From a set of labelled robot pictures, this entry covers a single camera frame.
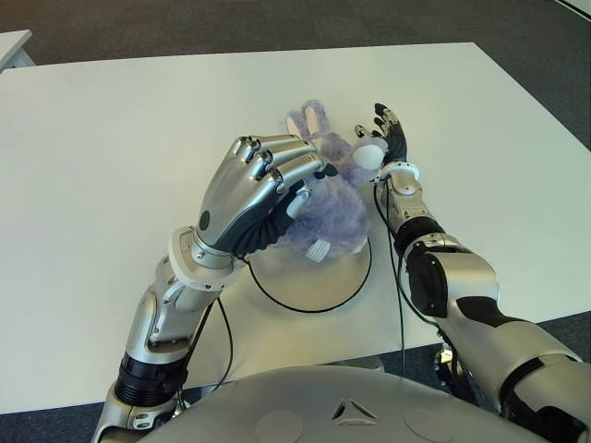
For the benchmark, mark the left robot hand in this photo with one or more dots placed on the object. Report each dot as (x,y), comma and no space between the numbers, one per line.
(235,198)

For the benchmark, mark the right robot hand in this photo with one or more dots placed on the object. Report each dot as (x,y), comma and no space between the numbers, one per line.
(397,140)

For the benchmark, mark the purple plush bunny doll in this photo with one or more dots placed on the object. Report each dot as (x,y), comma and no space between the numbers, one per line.
(337,212)

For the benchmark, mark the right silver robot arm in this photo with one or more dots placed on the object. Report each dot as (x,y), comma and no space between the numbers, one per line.
(466,286)

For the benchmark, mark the metal robot base part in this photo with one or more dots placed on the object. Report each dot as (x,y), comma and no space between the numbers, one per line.
(445,364)
(182,404)

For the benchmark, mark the white plate with black rim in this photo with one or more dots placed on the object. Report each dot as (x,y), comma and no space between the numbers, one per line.
(318,281)

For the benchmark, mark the white furniture edge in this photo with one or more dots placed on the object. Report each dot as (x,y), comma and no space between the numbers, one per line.
(575,3)

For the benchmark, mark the silver robot torso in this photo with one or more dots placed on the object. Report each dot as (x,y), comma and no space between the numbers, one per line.
(341,410)

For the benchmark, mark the white side table corner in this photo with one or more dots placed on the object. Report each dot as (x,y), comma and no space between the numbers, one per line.
(11,48)

